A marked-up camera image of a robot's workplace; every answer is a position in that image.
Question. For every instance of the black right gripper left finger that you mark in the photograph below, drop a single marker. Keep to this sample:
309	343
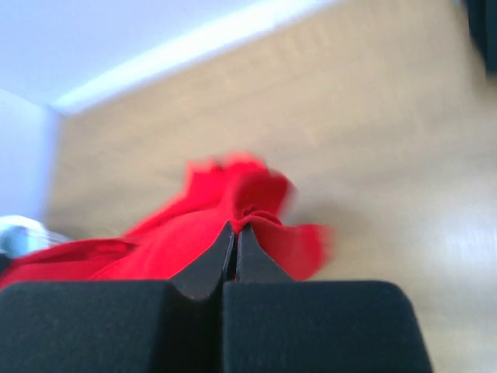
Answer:
119	326

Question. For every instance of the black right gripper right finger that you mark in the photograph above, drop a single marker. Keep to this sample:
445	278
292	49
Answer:
272	323

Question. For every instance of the red t shirt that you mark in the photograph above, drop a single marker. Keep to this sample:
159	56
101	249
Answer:
238	191

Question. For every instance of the white laundry basket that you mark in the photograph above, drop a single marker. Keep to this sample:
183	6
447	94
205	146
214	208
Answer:
21	236

